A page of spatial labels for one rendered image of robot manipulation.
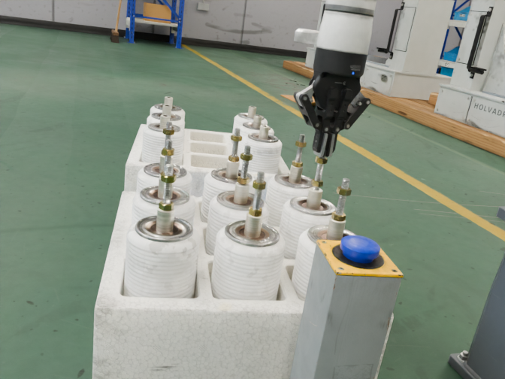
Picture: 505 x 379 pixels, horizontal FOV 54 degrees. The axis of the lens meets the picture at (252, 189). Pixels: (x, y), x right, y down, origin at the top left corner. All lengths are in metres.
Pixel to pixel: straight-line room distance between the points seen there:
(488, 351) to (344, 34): 0.55
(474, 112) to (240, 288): 2.62
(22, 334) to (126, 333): 0.29
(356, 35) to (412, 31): 3.15
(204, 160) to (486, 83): 2.39
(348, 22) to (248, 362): 0.48
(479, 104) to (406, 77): 0.90
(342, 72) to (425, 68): 3.27
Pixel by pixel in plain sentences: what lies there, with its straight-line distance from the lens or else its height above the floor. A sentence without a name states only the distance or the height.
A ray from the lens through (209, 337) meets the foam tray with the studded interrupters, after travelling 0.66.
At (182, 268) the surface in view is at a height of 0.22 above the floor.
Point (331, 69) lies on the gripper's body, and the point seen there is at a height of 0.47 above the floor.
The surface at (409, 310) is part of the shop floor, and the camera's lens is 1.10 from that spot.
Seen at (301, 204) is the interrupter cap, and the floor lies 0.25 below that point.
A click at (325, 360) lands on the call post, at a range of 0.54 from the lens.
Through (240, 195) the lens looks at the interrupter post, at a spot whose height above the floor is 0.27.
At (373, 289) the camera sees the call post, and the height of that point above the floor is 0.30.
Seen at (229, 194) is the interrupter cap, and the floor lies 0.25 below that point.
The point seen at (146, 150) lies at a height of 0.20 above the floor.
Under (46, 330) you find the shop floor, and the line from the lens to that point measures 0.91.
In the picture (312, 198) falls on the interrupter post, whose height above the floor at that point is 0.27.
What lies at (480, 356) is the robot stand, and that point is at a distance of 0.94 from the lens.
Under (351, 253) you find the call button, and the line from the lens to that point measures 0.50.
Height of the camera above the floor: 0.53
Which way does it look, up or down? 20 degrees down
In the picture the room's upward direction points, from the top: 8 degrees clockwise
